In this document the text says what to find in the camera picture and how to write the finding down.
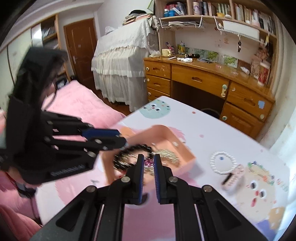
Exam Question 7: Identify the black bead bracelet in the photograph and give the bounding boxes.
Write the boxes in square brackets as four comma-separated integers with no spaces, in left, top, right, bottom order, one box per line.
[112,143,155,172]

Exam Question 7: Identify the pink plastic tray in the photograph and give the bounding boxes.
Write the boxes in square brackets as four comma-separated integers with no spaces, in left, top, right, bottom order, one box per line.
[99,125,198,186]

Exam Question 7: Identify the white pearl bracelet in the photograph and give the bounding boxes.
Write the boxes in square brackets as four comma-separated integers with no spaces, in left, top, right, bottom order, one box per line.
[210,151,238,175]

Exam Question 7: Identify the gold rhinestone jewelry cluster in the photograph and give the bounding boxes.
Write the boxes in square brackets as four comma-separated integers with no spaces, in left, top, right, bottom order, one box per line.
[144,149,180,168]

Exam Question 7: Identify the pink smart watch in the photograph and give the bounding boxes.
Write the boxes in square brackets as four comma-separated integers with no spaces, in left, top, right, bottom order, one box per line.
[222,164,245,191]

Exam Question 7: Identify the cartoon printed tablecloth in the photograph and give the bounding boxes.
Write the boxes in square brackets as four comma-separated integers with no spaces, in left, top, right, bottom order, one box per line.
[36,97,290,240]

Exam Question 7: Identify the pink fleece blanket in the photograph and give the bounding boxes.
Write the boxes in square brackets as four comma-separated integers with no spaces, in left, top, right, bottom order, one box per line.
[1,80,125,240]

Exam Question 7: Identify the white lace cover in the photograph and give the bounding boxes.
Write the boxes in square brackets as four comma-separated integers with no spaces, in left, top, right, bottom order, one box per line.
[91,19,159,112]

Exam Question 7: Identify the brown wooden door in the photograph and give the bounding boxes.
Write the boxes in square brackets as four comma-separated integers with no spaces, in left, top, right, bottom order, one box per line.
[64,18,97,89]

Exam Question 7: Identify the cream ceramic mug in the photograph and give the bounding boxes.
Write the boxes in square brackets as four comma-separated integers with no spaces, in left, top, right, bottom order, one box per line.
[162,49,173,57]

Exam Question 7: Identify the wooden desk with drawers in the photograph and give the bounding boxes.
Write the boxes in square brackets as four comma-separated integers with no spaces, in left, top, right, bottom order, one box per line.
[144,57,275,138]

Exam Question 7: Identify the red patterned paper cup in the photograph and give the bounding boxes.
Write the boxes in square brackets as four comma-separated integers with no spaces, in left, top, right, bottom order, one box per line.
[257,61,271,86]

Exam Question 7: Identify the wooden bookshelf with books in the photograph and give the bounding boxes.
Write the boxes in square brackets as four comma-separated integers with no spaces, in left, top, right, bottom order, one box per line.
[154,1,278,60]

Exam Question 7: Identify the white wire basket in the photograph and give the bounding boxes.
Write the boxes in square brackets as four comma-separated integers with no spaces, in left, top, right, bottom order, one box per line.
[159,16,205,29]

